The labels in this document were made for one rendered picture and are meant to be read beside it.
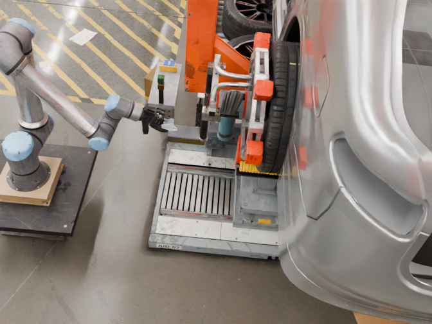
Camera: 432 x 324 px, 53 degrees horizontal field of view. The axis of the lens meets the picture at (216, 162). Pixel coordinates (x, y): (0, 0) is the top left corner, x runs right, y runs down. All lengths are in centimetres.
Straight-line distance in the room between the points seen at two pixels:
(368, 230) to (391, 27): 55
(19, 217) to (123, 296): 69
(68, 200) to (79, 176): 17
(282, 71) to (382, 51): 78
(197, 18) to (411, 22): 136
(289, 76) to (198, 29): 73
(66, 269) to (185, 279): 67
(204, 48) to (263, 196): 93
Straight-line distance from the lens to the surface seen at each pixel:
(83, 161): 271
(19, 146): 241
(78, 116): 213
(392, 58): 126
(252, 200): 262
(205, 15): 245
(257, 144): 201
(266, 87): 190
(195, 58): 261
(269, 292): 261
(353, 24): 137
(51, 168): 263
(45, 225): 249
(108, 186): 295
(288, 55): 205
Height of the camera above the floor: 234
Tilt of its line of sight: 50 degrees down
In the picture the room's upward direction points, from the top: 7 degrees clockwise
